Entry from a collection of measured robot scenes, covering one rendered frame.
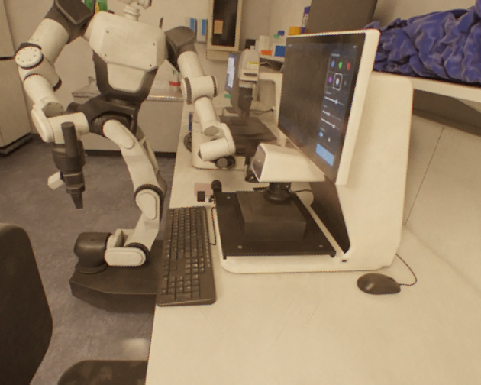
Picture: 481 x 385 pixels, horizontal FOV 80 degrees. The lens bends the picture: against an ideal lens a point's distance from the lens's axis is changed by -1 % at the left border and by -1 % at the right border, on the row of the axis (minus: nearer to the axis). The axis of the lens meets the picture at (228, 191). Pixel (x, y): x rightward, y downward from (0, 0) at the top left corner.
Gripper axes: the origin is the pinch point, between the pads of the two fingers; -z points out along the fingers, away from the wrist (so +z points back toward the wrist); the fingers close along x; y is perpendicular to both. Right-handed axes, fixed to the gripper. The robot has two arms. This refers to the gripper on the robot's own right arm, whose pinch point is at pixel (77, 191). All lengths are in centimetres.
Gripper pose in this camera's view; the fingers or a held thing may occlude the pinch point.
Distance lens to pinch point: 109.7
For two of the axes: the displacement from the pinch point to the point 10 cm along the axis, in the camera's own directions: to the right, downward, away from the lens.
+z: 1.2, -8.0, -5.9
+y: 9.0, -1.6, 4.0
